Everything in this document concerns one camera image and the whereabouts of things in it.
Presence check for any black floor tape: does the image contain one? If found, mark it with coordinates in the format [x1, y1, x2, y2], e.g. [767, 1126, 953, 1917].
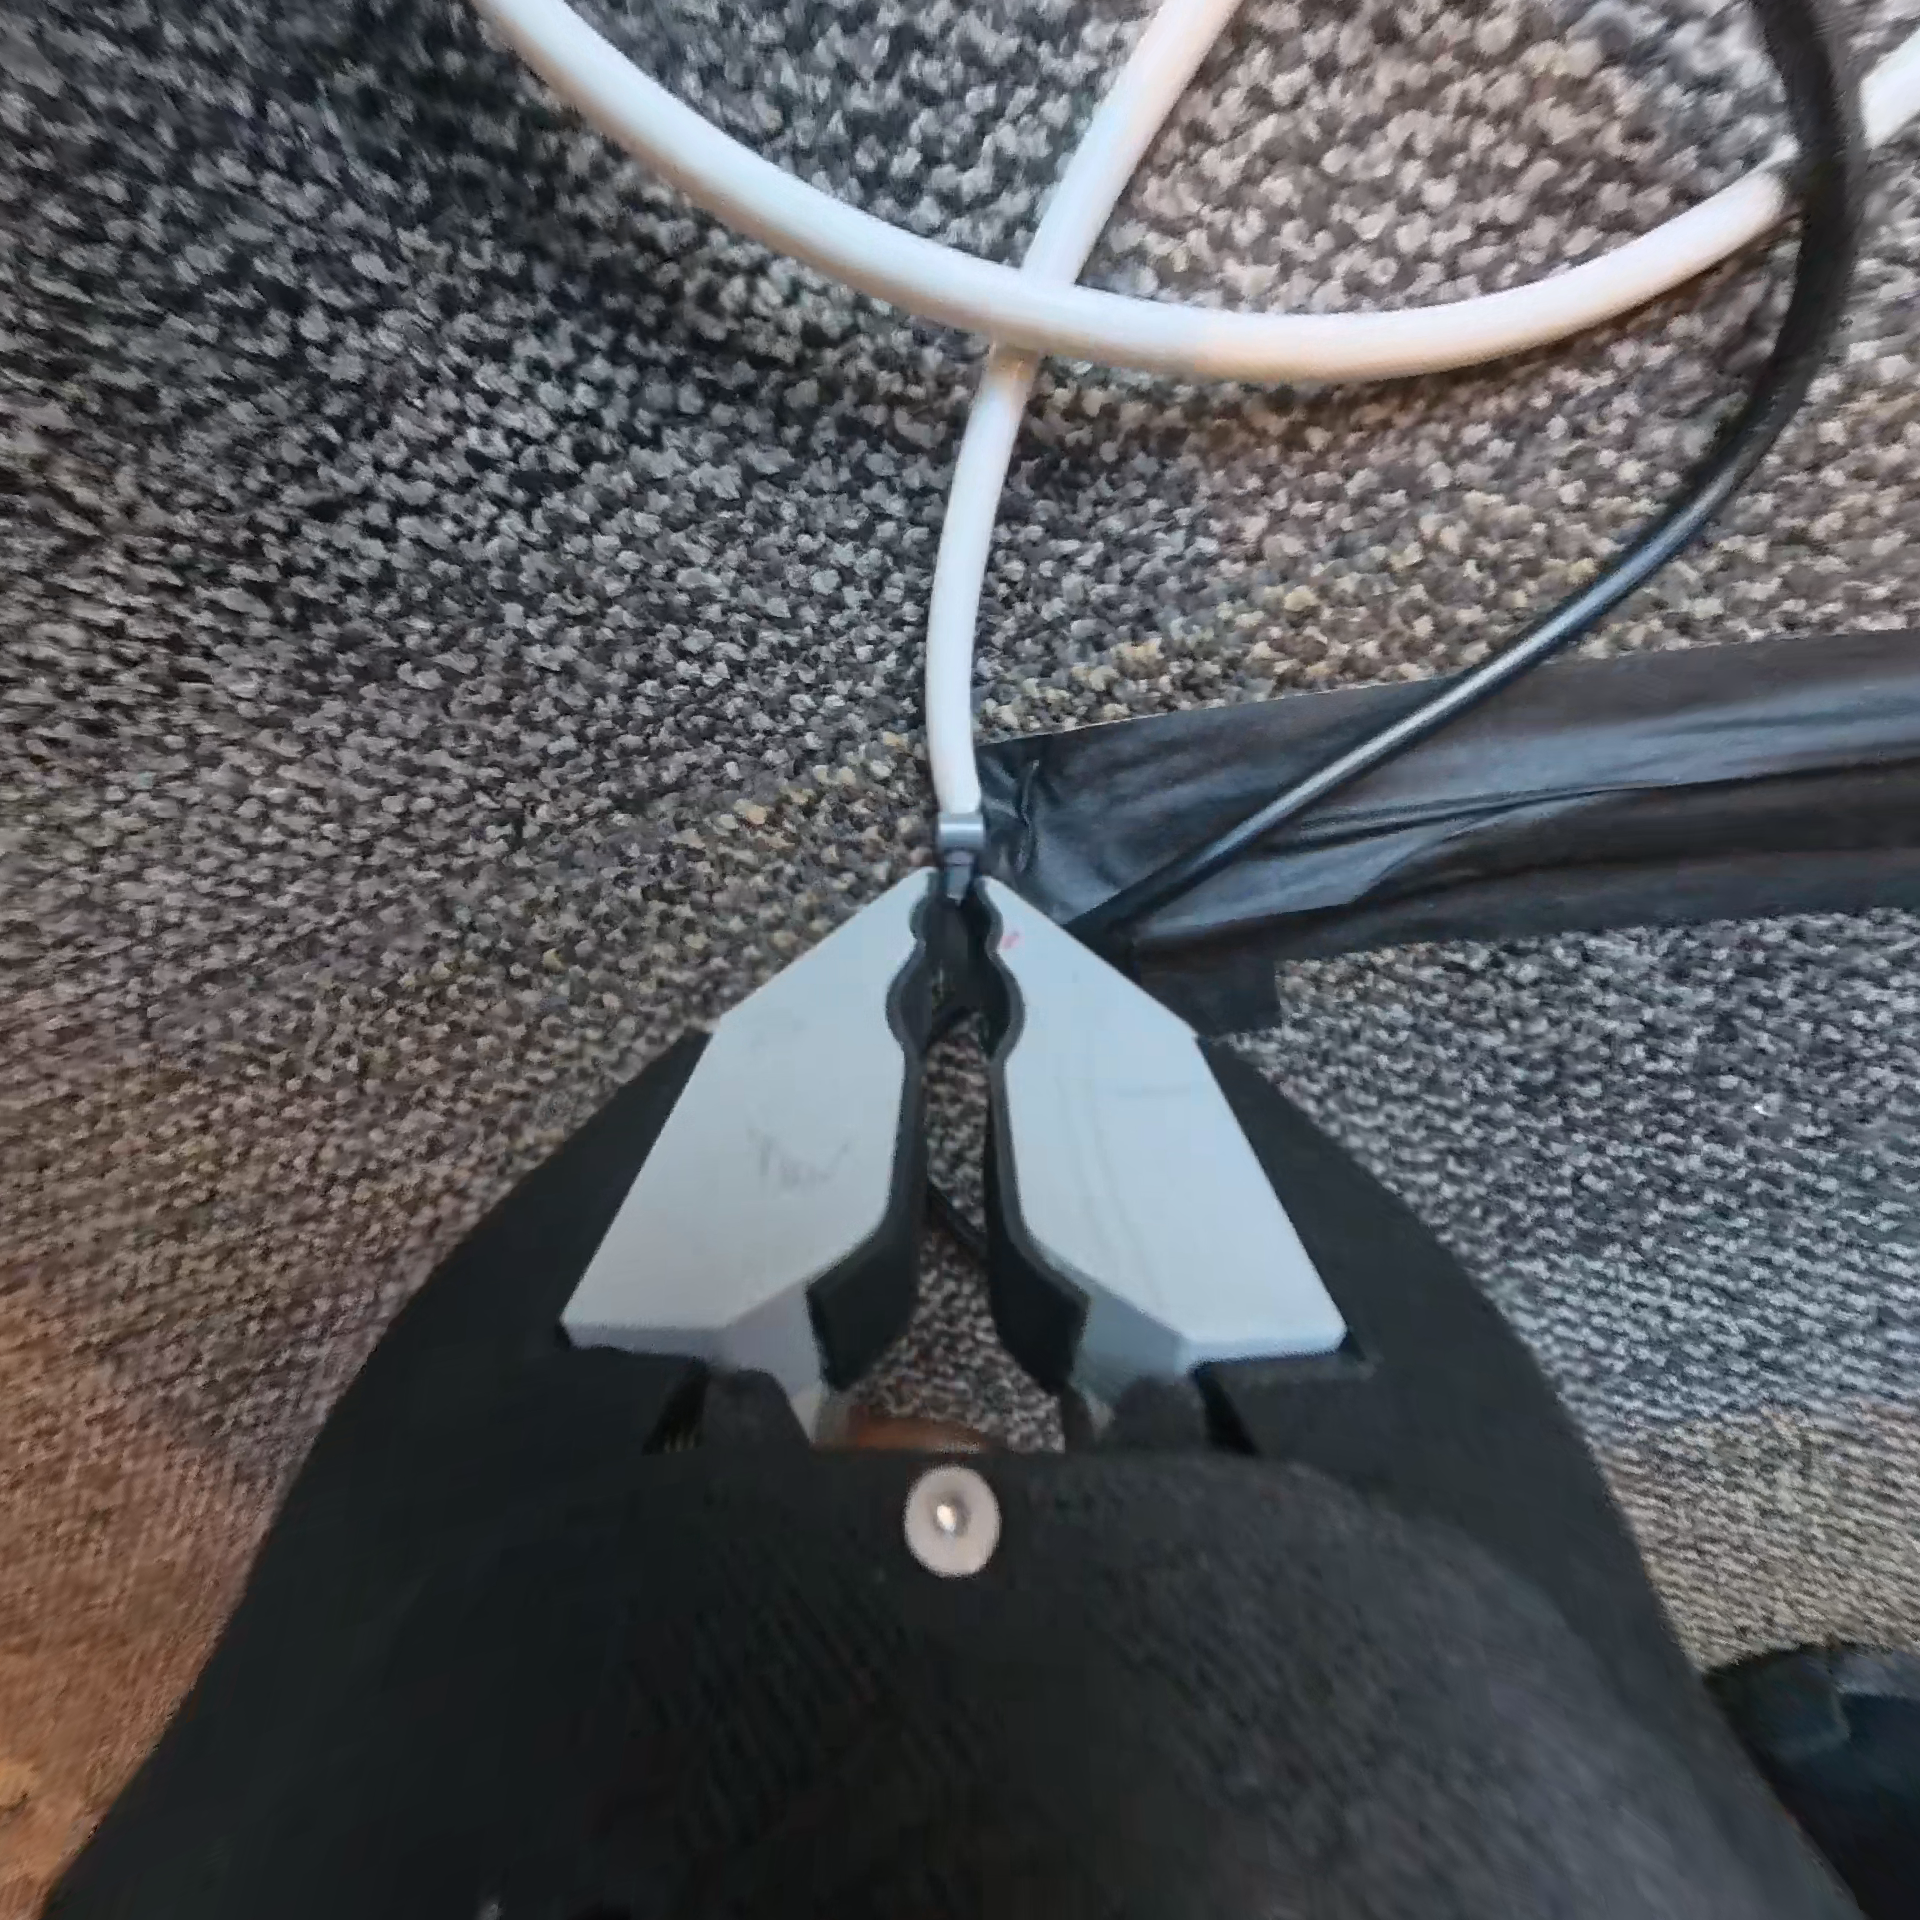
[977, 630, 1920, 1040]

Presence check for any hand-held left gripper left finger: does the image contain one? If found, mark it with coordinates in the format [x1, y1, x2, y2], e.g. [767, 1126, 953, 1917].
[563, 871, 964, 1420]

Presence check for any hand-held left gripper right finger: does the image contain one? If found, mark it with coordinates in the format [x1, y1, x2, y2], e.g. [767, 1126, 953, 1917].
[972, 877, 1348, 1430]

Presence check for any white cable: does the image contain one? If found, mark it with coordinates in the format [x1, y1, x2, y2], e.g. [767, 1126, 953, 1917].
[472, 0, 1920, 902]

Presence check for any black cable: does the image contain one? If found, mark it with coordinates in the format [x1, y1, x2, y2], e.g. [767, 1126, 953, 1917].
[1111, 0, 1871, 945]

